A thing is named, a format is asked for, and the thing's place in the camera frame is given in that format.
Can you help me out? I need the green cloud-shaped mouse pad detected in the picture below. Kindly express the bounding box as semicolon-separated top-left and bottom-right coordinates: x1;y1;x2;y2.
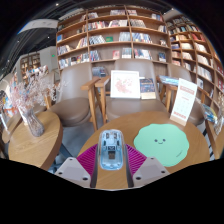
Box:
133;123;190;168

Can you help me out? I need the glass vase with pale flowers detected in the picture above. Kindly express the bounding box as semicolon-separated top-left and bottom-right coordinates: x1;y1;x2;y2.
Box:
213;93;224;136

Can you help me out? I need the brown padded wooden armchair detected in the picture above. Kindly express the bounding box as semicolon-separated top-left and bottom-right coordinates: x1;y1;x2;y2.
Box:
44;62;101;132
94;59;174;124
156;63;209;127

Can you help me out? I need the low colourful book display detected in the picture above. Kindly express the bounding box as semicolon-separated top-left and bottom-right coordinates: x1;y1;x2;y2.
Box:
0;76;21;128

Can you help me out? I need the dark blue book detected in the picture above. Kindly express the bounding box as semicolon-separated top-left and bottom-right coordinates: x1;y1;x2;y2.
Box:
139;77;157;100

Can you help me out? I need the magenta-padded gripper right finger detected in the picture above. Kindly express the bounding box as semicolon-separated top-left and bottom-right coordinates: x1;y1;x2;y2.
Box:
123;143;171;188

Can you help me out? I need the distant wooden bookshelf unit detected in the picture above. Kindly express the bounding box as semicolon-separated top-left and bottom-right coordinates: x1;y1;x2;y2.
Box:
19;52;42;78

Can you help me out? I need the white framed flower picture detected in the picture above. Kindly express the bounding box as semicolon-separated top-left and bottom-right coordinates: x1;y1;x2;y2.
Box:
110;69;141;100

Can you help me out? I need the white hanging ceiling panel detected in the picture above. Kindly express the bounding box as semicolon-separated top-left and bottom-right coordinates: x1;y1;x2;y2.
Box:
18;18;59;34

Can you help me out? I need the stack of colourful books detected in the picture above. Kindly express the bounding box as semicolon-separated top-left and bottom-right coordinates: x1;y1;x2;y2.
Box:
201;103;218;124

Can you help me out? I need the white sign on wooden base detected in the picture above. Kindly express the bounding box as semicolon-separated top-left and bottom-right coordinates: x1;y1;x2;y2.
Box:
169;77;198;127

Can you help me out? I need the glass vase with pink flowers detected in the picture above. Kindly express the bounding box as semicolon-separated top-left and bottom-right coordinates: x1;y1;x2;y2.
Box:
8;66;63;138

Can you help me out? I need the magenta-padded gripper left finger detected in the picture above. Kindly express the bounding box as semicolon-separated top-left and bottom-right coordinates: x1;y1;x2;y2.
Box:
54;143;100;188

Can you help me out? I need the curved wooden bookshelf unit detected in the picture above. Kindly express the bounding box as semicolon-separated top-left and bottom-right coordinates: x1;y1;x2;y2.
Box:
166;13;224;111

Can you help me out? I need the light blue book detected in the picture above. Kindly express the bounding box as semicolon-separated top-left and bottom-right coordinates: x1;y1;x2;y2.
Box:
158;75;180;87

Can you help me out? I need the transparent blue computer mouse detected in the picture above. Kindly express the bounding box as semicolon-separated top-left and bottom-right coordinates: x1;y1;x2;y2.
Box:
97;129;127;171

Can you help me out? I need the tall wooden bookshelf unit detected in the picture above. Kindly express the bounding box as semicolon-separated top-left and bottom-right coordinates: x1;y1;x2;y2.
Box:
55;4;169;73

